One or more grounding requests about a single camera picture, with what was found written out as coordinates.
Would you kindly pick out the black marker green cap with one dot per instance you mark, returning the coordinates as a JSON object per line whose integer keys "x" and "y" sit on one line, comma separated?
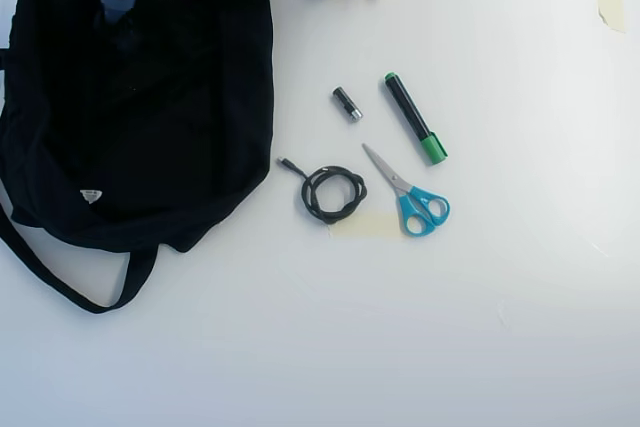
{"x": 410, "y": 114}

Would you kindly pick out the black fabric bag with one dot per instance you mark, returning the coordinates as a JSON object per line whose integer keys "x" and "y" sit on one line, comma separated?
{"x": 135, "y": 122}

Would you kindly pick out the black AA battery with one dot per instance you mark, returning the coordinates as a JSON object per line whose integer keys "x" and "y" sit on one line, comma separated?
{"x": 347, "y": 103}

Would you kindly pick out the beige masking tape piece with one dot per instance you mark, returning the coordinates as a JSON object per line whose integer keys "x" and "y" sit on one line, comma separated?
{"x": 612, "y": 2}
{"x": 365, "y": 226}

